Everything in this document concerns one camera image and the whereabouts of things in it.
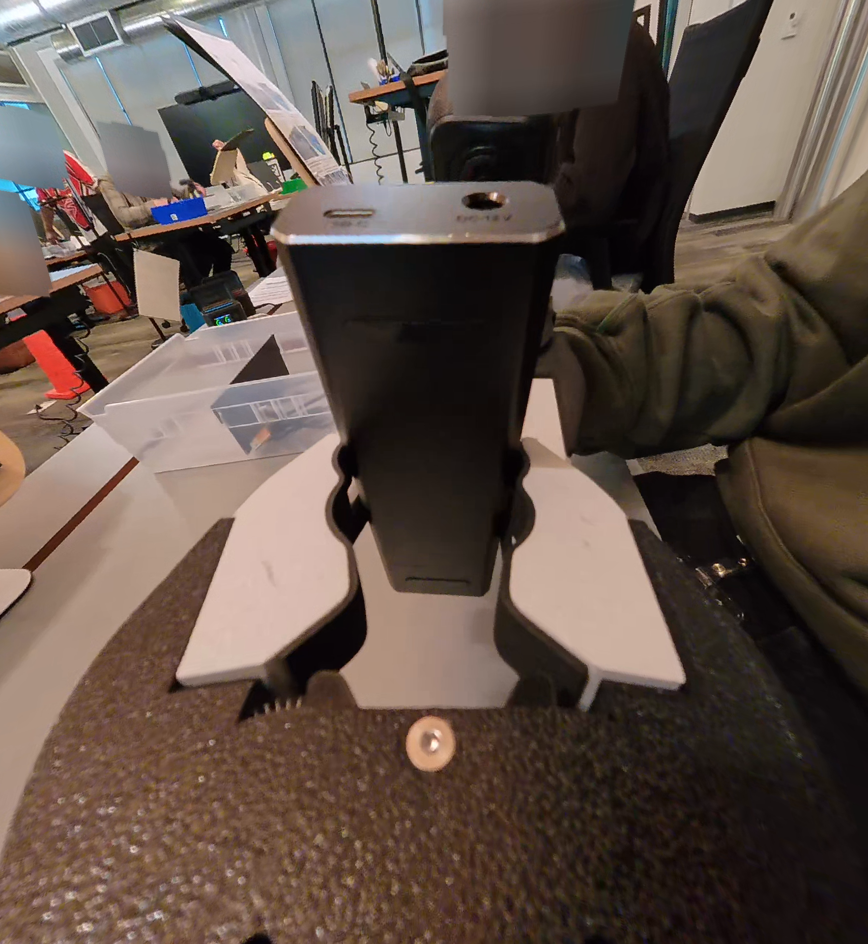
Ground clear plastic bin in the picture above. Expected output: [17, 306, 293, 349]
[76, 310, 337, 474]

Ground orange plastic bin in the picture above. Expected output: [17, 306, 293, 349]
[82, 279, 138, 320]

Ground blue plastic bin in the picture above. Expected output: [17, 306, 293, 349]
[150, 197, 208, 226]

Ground white paper sheets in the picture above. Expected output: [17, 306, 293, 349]
[246, 274, 296, 307]

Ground orange traffic cone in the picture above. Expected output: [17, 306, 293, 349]
[21, 329, 93, 401]

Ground ceiling air vent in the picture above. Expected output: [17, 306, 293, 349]
[65, 11, 121, 56]

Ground black device with green display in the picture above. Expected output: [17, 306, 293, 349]
[182, 271, 257, 334]

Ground silver air duct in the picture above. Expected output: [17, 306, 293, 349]
[0, 0, 206, 56]

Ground long wooden background desk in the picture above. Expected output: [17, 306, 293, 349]
[0, 192, 288, 370]

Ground small reflective box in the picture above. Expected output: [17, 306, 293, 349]
[211, 333, 335, 458]

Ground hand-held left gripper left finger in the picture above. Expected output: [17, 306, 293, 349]
[174, 434, 369, 692]

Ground black monitor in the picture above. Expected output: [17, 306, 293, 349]
[157, 87, 291, 185]

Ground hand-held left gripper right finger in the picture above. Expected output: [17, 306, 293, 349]
[493, 437, 689, 712]

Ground person's right forearm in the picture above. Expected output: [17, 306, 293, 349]
[537, 131, 868, 460]

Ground person's green jacket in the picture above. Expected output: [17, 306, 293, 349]
[714, 435, 868, 746]

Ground cardboard box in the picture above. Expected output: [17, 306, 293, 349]
[209, 129, 267, 187]

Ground white standing board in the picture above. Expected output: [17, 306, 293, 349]
[132, 249, 183, 344]

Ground adjoining grey desk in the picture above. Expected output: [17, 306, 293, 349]
[0, 424, 140, 657]

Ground metal chair bracket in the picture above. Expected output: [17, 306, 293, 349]
[699, 557, 755, 591]

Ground raised wooden desk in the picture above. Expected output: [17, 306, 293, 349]
[349, 68, 446, 181]

